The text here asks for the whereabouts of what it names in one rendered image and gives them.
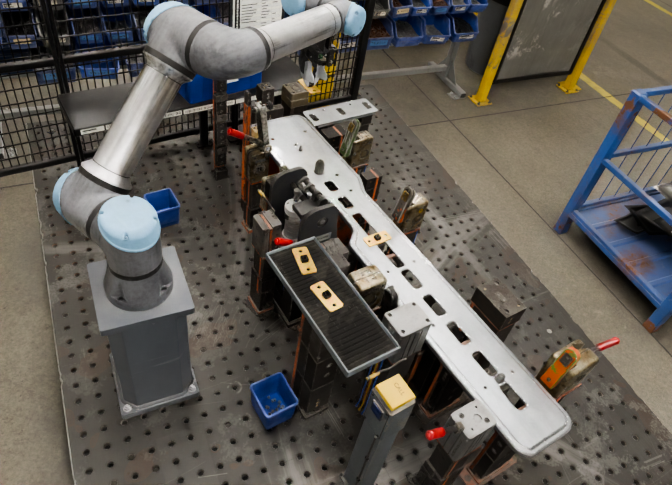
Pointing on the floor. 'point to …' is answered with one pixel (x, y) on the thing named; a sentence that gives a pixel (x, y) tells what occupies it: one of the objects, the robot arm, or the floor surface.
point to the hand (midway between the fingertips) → (309, 80)
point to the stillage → (630, 213)
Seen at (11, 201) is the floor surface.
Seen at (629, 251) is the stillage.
